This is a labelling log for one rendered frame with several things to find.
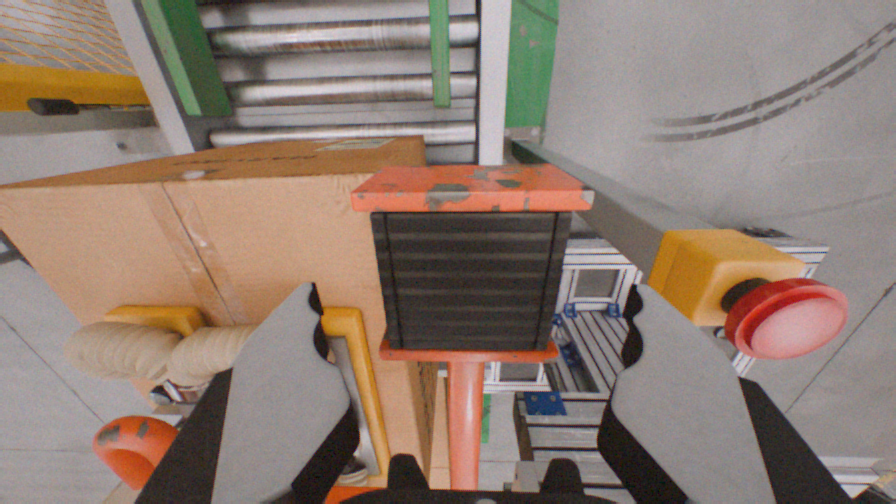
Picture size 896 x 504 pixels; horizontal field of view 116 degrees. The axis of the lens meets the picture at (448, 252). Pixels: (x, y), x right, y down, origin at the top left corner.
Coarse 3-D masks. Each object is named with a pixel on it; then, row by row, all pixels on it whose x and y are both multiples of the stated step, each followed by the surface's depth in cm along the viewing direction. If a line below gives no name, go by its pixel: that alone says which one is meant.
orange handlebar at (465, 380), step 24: (456, 384) 16; (480, 384) 16; (456, 408) 17; (480, 408) 17; (120, 432) 21; (144, 432) 21; (168, 432) 22; (456, 432) 18; (480, 432) 19; (120, 456) 22; (144, 456) 21; (456, 456) 20; (144, 480) 24; (456, 480) 21
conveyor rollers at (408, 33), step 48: (240, 48) 55; (288, 48) 55; (336, 48) 55; (384, 48) 55; (240, 96) 58; (288, 96) 58; (336, 96) 58; (384, 96) 58; (432, 96) 58; (240, 144) 63; (432, 144) 62
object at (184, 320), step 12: (108, 312) 32; (120, 312) 31; (132, 312) 31; (144, 312) 31; (156, 312) 31; (168, 312) 31; (180, 312) 31; (192, 312) 32; (144, 324) 31; (156, 324) 31; (168, 324) 31; (180, 324) 31; (192, 324) 32; (204, 324) 33; (156, 396) 33; (168, 396) 33
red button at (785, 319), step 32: (736, 288) 23; (768, 288) 20; (800, 288) 19; (832, 288) 19; (736, 320) 21; (768, 320) 20; (800, 320) 19; (832, 320) 19; (768, 352) 21; (800, 352) 21
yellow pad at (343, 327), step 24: (336, 312) 31; (360, 312) 32; (336, 336) 31; (360, 336) 32; (336, 360) 32; (360, 360) 33; (360, 384) 35; (360, 408) 36; (360, 432) 39; (384, 432) 42; (360, 456) 42; (384, 456) 42
